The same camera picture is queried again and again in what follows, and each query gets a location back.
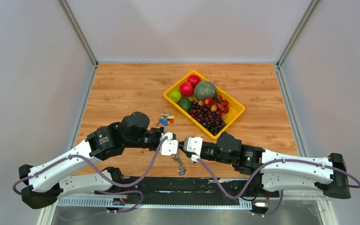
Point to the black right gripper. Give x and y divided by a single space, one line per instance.
181 146

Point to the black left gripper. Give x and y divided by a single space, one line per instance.
160 131

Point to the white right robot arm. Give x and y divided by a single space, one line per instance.
272 171

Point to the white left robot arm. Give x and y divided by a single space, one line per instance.
75 171

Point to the key bunch with coloured tags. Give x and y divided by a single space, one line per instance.
166 119

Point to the dark green avocado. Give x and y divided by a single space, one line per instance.
185 104

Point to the purple grape bunch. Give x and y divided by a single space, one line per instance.
213 124

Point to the light green apple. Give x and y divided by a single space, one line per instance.
175 95

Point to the red apple front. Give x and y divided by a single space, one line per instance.
186 89

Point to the red apple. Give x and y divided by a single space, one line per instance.
186 89
194 80

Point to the netted green melon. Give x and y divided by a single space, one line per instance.
204 89

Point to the red apple back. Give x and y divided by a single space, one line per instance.
194 80

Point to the yellow plastic tray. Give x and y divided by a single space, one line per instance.
235 108

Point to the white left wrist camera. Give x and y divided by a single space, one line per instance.
168 148

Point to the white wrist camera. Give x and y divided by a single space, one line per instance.
168 148
193 146

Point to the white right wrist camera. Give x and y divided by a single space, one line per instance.
193 146

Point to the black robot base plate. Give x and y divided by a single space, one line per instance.
190 191

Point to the left aluminium frame post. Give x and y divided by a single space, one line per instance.
78 31

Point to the aluminium frame post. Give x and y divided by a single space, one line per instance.
78 31
298 31

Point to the right aluminium frame post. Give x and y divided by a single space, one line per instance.
298 31

